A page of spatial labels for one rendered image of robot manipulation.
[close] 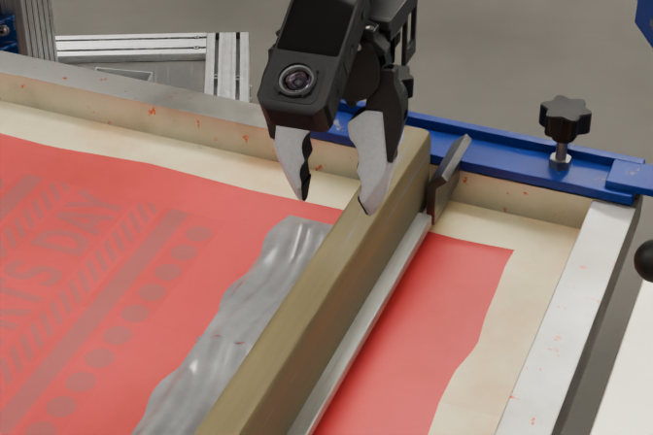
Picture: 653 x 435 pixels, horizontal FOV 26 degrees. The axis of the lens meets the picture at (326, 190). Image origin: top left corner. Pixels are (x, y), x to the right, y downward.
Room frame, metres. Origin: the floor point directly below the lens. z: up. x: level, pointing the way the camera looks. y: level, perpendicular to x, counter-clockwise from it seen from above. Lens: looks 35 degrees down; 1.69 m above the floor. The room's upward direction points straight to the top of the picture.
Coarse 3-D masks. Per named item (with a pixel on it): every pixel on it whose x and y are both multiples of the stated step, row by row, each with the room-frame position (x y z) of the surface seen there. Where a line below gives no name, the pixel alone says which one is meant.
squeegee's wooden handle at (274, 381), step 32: (416, 128) 1.00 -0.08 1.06; (416, 160) 0.96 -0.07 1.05; (416, 192) 0.96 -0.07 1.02; (352, 224) 0.86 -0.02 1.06; (384, 224) 0.89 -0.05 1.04; (320, 256) 0.82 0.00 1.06; (352, 256) 0.83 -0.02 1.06; (384, 256) 0.89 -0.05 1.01; (320, 288) 0.79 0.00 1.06; (352, 288) 0.83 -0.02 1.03; (288, 320) 0.75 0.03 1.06; (320, 320) 0.77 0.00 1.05; (352, 320) 0.83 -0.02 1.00; (256, 352) 0.72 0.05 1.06; (288, 352) 0.72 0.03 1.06; (320, 352) 0.77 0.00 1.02; (256, 384) 0.69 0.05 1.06; (288, 384) 0.71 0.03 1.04; (224, 416) 0.66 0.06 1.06; (256, 416) 0.66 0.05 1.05; (288, 416) 0.71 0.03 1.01
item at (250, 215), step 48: (0, 144) 1.14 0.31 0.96; (144, 192) 1.06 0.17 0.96; (192, 192) 1.06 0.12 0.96; (240, 192) 1.06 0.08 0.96; (240, 240) 0.98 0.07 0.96; (432, 240) 0.98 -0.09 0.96; (192, 288) 0.92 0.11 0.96; (432, 288) 0.92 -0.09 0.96; (480, 288) 0.92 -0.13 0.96; (384, 336) 0.86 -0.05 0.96; (432, 336) 0.86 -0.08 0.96; (384, 384) 0.80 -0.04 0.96; (432, 384) 0.80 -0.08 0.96
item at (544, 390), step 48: (0, 96) 1.22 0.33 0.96; (48, 96) 1.20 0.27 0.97; (96, 96) 1.18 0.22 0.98; (144, 96) 1.17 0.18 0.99; (192, 96) 1.17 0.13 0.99; (240, 144) 1.12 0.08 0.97; (336, 144) 1.09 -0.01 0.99; (480, 192) 1.03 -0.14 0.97; (528, 192) 1.02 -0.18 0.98; (576, 240) 0.94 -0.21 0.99; (624, 240) 0.94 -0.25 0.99; (576, 288) 0.87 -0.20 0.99; (576, 336) 0.82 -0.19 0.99; (528, 384) 0.76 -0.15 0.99; (576, 384) 0.79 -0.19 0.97; (528, 432) 0.71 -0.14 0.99
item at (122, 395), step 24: (144, 336) 0.86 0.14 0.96; (168, 336) 0.86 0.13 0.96; (192, 336) 0.86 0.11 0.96; (120, 360) 0.83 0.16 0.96; (144, 360) 0.83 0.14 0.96; (168, 360) 0.83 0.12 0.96; (120, 384) 0.80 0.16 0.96; (144, 384) 0.80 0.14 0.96; (360, 384) 0.80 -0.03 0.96; (96, 408) 0.78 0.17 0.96; (120, 408) 0.78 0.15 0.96; (144, 408) 0.78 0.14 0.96; (336, 408) 0.78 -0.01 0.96; (360, 408) 0.78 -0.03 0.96; (384, 408) 0.78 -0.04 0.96; (408, 408) 0.78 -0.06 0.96; (432, 408) 0.78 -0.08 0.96; (72, 432) 0.75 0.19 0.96; (96, 432) 0.75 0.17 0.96; (120, 432) 0.75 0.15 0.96; (336, 432) 0.75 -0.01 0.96; (360, 432) 0.75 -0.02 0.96; (384, 432) 0.75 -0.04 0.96; (408, 432) 0.75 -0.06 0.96
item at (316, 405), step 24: (408, 240) 0.93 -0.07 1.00; (408, 264) 0.91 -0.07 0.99; (384, 288) 0.87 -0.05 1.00; (360, 312) 0.84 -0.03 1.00; (360, 336) 0.81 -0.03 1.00; (336, 360) 0.78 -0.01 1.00; (336, 384) 0.76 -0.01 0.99; (312, 408) 0.73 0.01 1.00; (288, 432) 0.71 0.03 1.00; (312, 432) 0.72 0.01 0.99
